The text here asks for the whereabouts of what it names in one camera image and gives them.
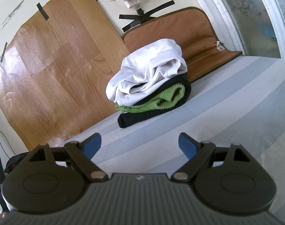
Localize white shirt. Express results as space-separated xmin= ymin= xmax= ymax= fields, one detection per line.
xmin=105 ymin=38 xmax=188 ymax=106

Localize dark red and black cloth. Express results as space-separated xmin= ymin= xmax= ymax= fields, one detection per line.
xmin=4 ymin=152 xmax=30 ymax=179

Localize grey striped bed sheet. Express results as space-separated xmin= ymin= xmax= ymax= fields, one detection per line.
xmin=70 ymin=56 xmax=285 ymax=225

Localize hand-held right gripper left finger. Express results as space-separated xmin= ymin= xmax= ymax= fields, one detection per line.
xmin=27 ymin=132 xmax=108 ymax=181

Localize white plug adapter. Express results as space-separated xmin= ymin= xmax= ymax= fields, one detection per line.
xmin=123 ymin=0 xmax=143 ymax=10

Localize white frosted glass window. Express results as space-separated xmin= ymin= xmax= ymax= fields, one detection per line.
xmin=183 ymin=0 xmax=285 ymax=60

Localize thin black cable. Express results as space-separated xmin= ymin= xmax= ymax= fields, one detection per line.
xmin=0 ymin=125 xmax=13 ymax=157

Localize wood pattern vinyl sheet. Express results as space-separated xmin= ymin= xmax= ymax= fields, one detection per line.
xmin=0 ymin=0 xmax=131 ymax=152

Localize black and green sweater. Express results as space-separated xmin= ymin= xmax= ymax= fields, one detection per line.
xmin=115 ymin=74 xmax=192 ymax=129

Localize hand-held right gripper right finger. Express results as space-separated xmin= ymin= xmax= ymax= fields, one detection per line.
xmin=173 ymin=132 xmax=253 ymax=182

